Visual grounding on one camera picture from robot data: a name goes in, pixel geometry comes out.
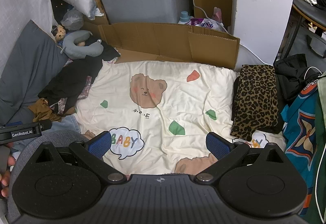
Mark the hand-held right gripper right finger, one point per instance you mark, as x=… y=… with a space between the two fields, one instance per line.
x=217 y=146

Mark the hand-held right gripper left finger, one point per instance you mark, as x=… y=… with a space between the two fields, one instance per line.
x=100 y=143

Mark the bear print patterned garment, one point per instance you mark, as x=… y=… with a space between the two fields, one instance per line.
x=85 y=90

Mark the person's left hand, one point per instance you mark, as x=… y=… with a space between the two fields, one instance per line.
x=5 y=183

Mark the person's grey trouser leg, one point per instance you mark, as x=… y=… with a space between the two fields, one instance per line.
x=28 y=152

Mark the light blue jeans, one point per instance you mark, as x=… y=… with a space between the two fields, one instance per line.
x=66 y=122

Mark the leopard print folded garment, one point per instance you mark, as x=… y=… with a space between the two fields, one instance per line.
x=254 y=101

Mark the cream bear print blanket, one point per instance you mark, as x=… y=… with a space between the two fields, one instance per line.
x=178 y=101

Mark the pastel print cloth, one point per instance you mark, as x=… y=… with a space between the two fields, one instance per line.
x=112 y=61

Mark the teal orange patterned cloth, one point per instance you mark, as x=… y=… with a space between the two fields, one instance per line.
x=298 y=122

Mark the black cloth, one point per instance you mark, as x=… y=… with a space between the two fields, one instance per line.
x=109 y=52

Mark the grey neck pillow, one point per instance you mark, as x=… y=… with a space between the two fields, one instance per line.
x=76 y=50

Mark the black jacket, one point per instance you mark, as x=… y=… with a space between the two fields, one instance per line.
x=293 y=73

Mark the small plush doll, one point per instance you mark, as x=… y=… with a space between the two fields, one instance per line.
x=60 y=33

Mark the brown cardboard sheet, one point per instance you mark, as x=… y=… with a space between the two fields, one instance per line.
x=158 y=40

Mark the grey plastic bag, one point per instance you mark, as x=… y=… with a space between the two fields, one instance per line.
x=72 y=20

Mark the purple white refill bag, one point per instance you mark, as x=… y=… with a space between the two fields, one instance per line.
x=201 y=22

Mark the blue cap detergent bottle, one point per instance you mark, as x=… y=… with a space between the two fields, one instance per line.
x=184 y=19

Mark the dark grey bag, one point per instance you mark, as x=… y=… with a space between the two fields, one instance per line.
x=318 y=45

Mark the black chair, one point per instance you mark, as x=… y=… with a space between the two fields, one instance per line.
x=309 y=13

